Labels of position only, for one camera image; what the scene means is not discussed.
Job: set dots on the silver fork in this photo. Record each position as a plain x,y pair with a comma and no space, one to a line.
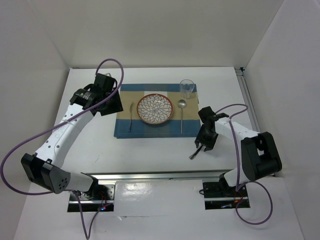
130,116

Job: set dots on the silver table knife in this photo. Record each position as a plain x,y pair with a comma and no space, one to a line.
191,157

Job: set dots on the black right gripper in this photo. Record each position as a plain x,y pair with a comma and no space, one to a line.
200,138

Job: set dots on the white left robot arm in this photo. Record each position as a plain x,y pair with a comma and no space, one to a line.
44,167

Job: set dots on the front aluminium rail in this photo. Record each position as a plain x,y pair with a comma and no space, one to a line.
165,175

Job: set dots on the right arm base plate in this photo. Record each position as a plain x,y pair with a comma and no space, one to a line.
217,198

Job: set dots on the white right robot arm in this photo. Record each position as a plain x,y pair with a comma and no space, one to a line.
257,155

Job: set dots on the silver spoon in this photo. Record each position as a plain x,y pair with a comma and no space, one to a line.
181,105

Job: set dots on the clear drinking glass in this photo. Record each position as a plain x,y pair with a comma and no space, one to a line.
186,88

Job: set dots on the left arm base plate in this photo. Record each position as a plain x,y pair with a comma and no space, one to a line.
104,199

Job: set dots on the aluminium rail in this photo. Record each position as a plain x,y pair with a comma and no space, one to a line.
165,175
239,71

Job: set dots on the right side aluminium rail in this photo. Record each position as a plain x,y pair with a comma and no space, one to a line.
239,71

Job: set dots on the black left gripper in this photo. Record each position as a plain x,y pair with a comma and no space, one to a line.
117,106

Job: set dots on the blue beige checked placemat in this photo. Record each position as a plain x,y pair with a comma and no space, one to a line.
133,92

